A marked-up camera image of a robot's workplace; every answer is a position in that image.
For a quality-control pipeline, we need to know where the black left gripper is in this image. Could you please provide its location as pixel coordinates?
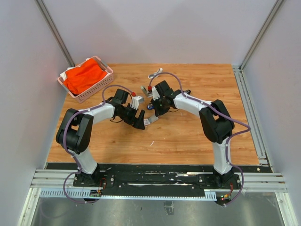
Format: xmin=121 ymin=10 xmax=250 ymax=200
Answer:
xmin=120 ymin=104 xmax=145 ymax=129

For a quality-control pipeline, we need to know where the grey white stapler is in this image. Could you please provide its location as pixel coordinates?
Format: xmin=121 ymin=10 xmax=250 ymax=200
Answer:
xmin=141 ymin=85 xmax=153 ymax=98

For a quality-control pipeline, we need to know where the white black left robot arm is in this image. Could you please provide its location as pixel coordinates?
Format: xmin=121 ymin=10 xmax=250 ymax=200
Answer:
xmin=55 ymin=89 xmax=145 ymax=186

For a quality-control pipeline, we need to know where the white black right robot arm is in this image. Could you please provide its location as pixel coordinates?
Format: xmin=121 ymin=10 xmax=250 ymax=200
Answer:
xmin=147 ymin=81 xmax=234 ymax=188

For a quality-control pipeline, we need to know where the orange cloth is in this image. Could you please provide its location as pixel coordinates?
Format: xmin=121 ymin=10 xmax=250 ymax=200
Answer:
xmin=60 ymin=58 xmax=108 ymax=95

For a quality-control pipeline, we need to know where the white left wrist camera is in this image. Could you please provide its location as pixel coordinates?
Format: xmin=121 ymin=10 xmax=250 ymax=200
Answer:
xmin=131 ymin=96 xmax=144 ymax=110

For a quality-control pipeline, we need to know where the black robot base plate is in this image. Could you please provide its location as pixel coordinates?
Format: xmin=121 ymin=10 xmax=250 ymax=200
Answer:
xmin=44 ymin=162 xmax=252 ymax=196

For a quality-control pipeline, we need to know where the grey slotted cable duct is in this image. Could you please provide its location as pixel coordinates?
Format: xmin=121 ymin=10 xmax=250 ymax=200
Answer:
xmin=40 ymin=188 xmax=217 ymax=201

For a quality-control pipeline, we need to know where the left aluminium frame post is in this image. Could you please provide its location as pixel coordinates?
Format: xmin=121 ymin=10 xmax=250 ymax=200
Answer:
xmin=35 ymin=0 xmax=75 ymax=66

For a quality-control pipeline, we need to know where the aluminium frame post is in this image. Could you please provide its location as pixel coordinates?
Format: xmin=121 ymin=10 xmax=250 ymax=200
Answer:
xmin=35 ymin=0 xmax=75 ymax=66
xmin=239 ymin=0 xmax=286 ymax=71

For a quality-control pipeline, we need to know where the right aluminium frame post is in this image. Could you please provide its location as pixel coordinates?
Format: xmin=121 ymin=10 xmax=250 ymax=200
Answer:
xmin=239 ymin=0 xmax=286 ymax=71

